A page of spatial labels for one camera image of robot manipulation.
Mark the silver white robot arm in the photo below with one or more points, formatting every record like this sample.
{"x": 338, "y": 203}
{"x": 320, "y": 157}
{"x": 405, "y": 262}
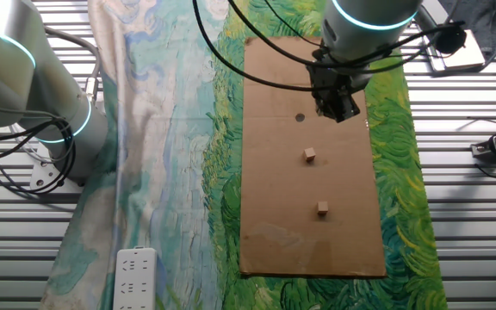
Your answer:
{"x": 11, "y": 86}

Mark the white power strip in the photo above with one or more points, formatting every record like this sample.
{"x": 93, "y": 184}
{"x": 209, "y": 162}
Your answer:
{"x": 135, "y": 280}

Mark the dark grey towel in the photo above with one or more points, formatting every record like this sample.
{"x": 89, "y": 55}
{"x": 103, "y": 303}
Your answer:
{"x": 480, "y": 15}

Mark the small wooden cube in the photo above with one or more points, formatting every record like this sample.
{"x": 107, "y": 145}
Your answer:
{"x": 323, "y": 207}
{"x": 309, "y": 154}

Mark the painted landscape print cloth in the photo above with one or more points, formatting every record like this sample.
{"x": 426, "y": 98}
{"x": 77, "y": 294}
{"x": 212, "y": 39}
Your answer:
{"x": 166, "y": 172}

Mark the brown cardboard sheet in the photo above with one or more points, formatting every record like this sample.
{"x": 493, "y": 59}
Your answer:
{"x": 308, "y": 241}

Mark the white digital scale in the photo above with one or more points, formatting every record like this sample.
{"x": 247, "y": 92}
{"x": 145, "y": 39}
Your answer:
{"x": 467, "y": 53}

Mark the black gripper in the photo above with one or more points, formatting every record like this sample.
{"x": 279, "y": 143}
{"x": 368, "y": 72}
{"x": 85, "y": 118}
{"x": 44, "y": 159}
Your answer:
{"x": 330, "y": 88}

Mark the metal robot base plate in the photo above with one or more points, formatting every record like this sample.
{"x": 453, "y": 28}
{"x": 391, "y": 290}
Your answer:
{"x": 41, "y": 172}

